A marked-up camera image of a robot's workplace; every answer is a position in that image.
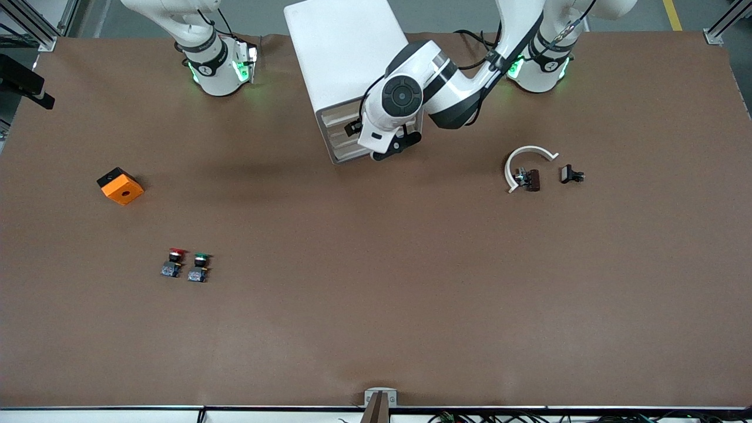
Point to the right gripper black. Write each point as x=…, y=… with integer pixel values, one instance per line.
x=21, y=77

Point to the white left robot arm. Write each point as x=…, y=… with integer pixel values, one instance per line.
x=446, y=88

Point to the white drawer cabinet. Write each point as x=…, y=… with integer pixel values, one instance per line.
x=341, y=53

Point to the green push button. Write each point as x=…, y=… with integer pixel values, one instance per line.
x=198, y=269

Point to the red push button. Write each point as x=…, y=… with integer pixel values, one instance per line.
x=173, y=264

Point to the orange box with hole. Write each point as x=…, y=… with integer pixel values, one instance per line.
x=123, y=191

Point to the brown table mat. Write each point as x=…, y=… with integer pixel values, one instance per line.
x=376, y=294

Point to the white curved plastic piece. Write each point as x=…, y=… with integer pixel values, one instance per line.
x=529, y=148

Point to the dark brown small component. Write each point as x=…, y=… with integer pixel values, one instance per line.
x=532, y=180

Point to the small black component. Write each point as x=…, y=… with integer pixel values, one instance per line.
x=567, y=174

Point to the yellow floor tape strip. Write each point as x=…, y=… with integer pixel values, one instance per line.
x=672, y=14

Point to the aluminium frame post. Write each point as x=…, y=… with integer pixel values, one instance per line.
x=35, y=23
x=728, y=20

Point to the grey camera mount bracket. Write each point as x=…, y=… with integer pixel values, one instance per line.
x=380, y=411

